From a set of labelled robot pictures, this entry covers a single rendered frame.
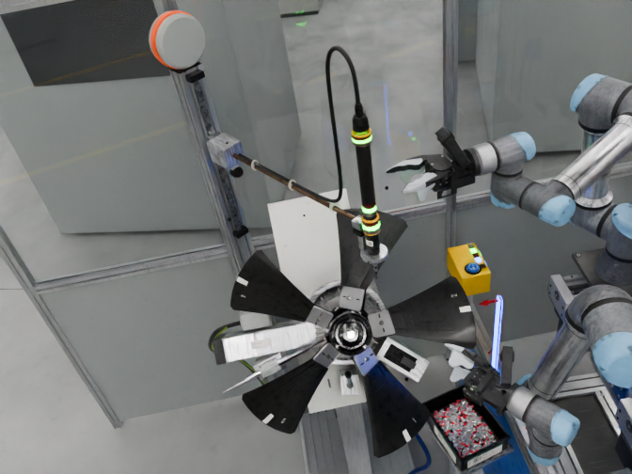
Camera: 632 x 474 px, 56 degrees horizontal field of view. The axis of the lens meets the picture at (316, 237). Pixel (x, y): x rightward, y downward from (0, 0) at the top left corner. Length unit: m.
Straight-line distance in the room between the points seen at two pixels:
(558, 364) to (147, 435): 2.16
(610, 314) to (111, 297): 1.89
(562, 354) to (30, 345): 3.12
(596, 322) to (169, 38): 1.29
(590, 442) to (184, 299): 1.74
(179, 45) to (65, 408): 2.24
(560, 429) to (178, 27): 1.42
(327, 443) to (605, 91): 1.85
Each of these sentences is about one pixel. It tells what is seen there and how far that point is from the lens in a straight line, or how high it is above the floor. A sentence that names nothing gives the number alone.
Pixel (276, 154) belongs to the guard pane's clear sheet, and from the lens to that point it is 2.15.
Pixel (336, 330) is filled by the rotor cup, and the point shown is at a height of 1.23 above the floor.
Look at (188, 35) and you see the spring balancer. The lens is 1.81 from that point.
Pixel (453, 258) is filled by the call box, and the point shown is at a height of 1.07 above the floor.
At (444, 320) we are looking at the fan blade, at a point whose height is 1.18.
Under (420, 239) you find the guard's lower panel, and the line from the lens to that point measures 2.50.
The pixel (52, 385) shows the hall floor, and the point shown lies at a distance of 3.64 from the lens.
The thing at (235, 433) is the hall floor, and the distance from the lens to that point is 3.03.
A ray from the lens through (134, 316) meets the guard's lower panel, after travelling 2.65.
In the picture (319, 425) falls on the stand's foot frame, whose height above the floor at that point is 0.08.
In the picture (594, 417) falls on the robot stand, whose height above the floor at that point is 0.21.
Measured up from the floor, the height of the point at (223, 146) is 1.58.
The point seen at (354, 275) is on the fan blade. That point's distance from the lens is 1.70.
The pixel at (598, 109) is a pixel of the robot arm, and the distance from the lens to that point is 1.78.
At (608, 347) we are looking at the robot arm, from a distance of 1.31.
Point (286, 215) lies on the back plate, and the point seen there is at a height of 1.33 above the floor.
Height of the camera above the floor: 2.48
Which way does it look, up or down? 40 degrees down
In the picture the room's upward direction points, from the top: 11 degrees counter-clockwise
